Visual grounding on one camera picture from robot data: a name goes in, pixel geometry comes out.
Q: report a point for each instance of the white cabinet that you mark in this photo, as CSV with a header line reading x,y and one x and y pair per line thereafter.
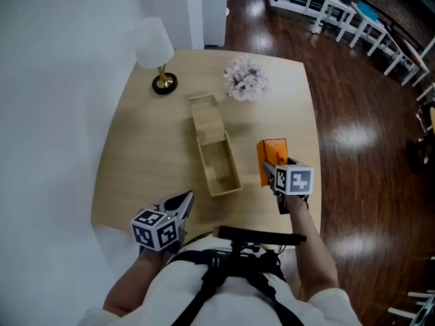
x,y
214,12

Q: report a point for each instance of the person's left forearm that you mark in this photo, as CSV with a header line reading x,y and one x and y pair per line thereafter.
x,y
132,284

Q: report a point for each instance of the person's right forearm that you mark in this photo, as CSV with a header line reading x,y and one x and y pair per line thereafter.
x,y
312,250

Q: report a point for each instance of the pink flower bouquet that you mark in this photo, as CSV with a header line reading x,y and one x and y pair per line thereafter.
x,y
245,78

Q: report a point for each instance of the white table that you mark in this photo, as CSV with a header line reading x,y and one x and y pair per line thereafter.
x,y
374,26
334,3
413,58

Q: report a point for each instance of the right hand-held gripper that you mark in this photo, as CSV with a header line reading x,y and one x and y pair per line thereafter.
x,y
295,181

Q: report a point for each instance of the white shade table lamp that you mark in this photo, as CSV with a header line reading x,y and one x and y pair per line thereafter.
x,y
153,42

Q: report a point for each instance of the white rack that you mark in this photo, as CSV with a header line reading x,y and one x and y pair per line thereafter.
x,y
416,309

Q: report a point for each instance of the black chest mount bar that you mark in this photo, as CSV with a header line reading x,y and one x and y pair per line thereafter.
x,y
258,236

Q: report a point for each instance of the person's white shirt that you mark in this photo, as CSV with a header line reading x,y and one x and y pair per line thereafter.
x,y
176,301

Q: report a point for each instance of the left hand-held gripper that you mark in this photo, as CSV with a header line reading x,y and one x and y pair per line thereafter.
x,y
154,231

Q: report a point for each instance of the wooden container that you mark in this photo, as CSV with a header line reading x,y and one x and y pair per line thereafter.
x,y
217,161

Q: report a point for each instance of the white metal frame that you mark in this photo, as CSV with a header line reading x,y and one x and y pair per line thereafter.
x,y
425,110

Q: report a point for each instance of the blue box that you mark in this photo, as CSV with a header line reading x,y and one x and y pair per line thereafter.
x,y
367,11

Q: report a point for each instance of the black chest harness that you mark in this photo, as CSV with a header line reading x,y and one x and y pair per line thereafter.
x,y
210,280

